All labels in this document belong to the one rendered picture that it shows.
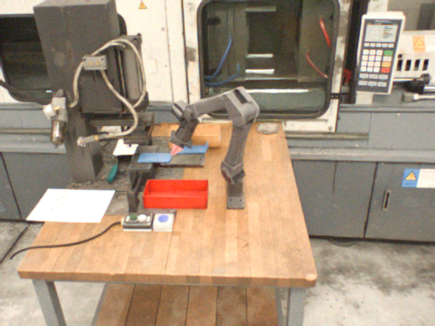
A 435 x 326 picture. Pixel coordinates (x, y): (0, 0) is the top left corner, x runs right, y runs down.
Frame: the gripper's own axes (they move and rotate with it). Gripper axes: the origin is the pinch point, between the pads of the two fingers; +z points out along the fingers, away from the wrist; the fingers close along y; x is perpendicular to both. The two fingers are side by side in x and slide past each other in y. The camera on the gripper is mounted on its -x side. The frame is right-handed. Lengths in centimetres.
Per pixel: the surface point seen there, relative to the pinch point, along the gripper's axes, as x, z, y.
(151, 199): 24.1, 8.4, 1.6
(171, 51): -62, -21, 19
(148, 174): 8.1, 9.0, 5.5
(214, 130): -35.6, -3.6, -17.9
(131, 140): 8.8, -2.2, 18.4
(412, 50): -79, -80, -96
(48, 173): -68, 91, 53
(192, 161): -8.8, 3.3, -10.8
